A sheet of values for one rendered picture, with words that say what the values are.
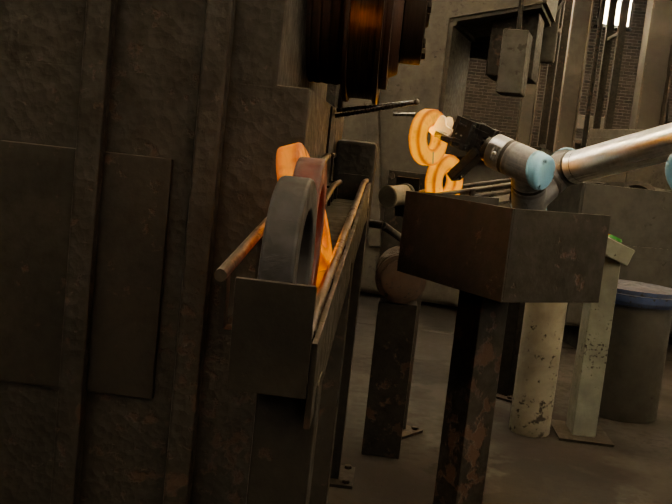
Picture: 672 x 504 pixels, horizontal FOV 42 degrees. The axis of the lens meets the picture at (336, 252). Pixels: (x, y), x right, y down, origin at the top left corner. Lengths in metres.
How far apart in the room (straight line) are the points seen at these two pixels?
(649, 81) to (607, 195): 6.90
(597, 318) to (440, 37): 2.33
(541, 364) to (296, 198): 1.88
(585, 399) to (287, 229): 2.02
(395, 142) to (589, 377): 2.27
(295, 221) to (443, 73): 3.88
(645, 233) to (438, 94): 1.28
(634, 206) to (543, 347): 1.57
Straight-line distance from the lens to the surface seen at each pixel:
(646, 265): 4.16
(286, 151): 1.22
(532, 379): 2.67
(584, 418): 2.77
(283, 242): 0.81
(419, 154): 2.41
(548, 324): 2.63
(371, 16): 1.78
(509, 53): 4.40
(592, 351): 2.73
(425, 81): 4.67
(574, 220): 1.38
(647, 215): 4.13
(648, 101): 10.86
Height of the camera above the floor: 0.78
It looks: 7 degrees down
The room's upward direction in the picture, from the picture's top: 6 degrees clockwise
